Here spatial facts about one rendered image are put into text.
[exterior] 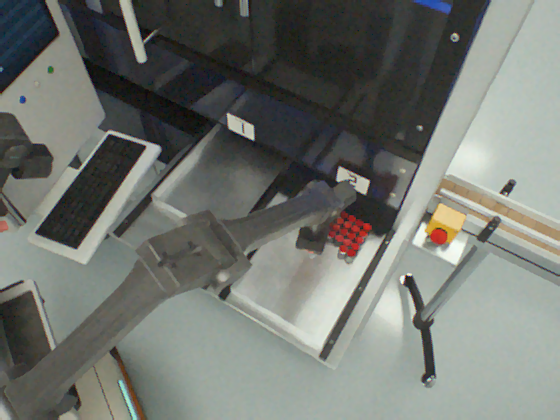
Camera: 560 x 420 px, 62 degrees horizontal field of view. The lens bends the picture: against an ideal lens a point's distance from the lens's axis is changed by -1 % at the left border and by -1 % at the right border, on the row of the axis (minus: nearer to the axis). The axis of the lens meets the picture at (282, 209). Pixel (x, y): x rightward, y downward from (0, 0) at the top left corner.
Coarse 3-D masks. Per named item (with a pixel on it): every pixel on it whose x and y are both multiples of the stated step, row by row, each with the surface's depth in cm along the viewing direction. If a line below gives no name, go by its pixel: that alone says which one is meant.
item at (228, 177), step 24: (216, 144) 143; (240, 144) 144; (192, 168) 138; (216, 168) 139; (240, 168) 139; (264, 168) 139; (168, 192) 134; (192, 192) 134; (216, 192) 134; (240, 192) 134; (264, 192) 131; (216, 216) 130; (240, 216) 130
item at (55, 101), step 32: (0, 0) 105; (32, 0) 113; (0, 32) 108; (32, 32) 116; (64, 32) 127; (0, 64) 110; (32, 64) 120; (64, 64) 131; (0, 96) 114; (32, 96) 124; (64, 96) 135; (96, 96) 150; (32, 128) 127; (64, 128) 140; (96, 128) 155; (64, 160) 145; (32, 192) 135
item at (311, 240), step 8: (328, 224) 114; (304, 232) 110; (312, 232) 108; (320, 232) 108; (304, 240) 111; (312, 240) 111; (320, 240) 111; (296, 248) 112; (304, 248) 111; (312, 248) 110; (320, 248) 110
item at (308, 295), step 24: (288, 240) 126; (264, 264) 123; (288, 264) 123; (312, 264) 123; (336, 264) 123; (360, 264) 123; (240, 288) 119; (264, 288) 119; (288, 288) 119; (312, 288) 119; (336, 288) 119; (264, 312) 116; (288, 312) 116; (312, 312) 116; (336, 312) 116; (312, 336) 110
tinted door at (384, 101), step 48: (288, 0) 90; (336, 0) 84; (384, 0) 79; (432, 0) 75; (288, 48) 99; (336, 48) 93; (384, 48) 87; (432, 48) 81; (336, 96) 102; (384, 96) 95
